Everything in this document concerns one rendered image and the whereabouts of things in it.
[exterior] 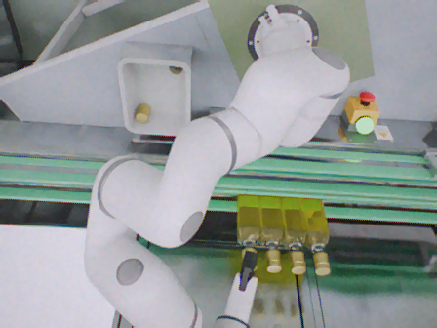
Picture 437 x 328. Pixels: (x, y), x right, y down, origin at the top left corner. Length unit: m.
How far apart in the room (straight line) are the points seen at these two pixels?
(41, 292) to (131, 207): 0.65
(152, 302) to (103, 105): 0.74
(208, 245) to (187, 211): 0.68
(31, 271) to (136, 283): 0.65
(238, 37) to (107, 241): 0.53
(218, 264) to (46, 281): 0.44
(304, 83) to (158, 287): 0.32
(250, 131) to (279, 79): 0.08
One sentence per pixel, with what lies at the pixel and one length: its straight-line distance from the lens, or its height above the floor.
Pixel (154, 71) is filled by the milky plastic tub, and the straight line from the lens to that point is 1.03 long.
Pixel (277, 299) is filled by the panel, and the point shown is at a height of 1.17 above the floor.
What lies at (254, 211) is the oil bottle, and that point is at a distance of 1.00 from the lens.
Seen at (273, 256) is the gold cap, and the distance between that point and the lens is 0.94.
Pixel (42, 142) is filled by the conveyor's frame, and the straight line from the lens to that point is 1.18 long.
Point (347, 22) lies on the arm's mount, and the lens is 0.91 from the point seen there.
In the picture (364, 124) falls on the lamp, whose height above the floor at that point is 0.85.
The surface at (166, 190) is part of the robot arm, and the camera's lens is 0.44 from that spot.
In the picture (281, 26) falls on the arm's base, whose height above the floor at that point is 0.89.
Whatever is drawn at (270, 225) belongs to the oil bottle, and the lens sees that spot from 0.98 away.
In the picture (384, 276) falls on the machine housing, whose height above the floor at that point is 1.07.
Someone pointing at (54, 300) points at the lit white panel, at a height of 1.20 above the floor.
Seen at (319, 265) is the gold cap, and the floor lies 1.15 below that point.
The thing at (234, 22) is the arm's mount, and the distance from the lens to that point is 0.88.
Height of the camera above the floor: 1.64
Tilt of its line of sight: 47 degrees down
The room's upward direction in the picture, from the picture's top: 179 degrees counter-clockwise
